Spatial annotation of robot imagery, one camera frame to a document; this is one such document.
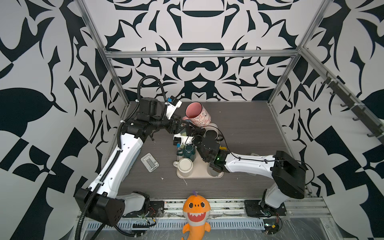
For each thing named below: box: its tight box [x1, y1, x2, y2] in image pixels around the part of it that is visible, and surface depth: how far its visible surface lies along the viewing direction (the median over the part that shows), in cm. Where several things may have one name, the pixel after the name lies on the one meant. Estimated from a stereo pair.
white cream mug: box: [173, 157, 193, 178], surface depth 83 cm
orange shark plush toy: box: [181, 190, 211, 240], surface depth 68 cm
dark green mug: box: [176, 143, 196, 162], surface depth 85 cm
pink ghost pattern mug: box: [182, 101, 212, 127], surface depth 70 cm
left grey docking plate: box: [140, 152, 160, 173], surface depth 91 cm
